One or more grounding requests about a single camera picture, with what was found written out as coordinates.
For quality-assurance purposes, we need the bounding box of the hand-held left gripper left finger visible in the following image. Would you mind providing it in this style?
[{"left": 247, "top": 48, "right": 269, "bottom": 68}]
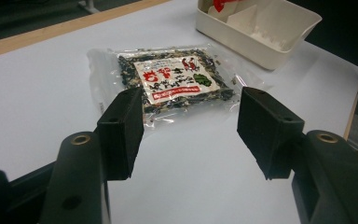
[{"left": 96, "top": 86, "right": 145, "bottom": 182}]

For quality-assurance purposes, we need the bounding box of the white table sheet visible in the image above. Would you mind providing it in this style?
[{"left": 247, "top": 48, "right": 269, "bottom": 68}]
[{"left": 0, "top": 0, "right": 358, "bottom": 224}]

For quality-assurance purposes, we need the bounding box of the red seasoning packet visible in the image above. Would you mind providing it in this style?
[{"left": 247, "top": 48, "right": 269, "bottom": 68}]
[{"left": 212, "top": 0, "right": 241, "bottom": 14}]

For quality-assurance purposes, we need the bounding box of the clear dried seaweed packet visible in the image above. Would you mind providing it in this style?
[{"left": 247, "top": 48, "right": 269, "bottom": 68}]
[{"left": 86, "top": 44, "right": 264, "bottom": 129}]

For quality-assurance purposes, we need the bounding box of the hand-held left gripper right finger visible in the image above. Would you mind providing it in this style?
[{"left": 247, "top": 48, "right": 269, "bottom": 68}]
[{"left": 236, "top": 86, "right": 306, "bottom": 181}]

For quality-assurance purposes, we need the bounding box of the white divided plastic box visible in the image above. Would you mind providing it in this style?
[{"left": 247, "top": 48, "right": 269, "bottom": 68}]
[{"left": 195, "top": 0, "right": 324, "bottom": 71}]

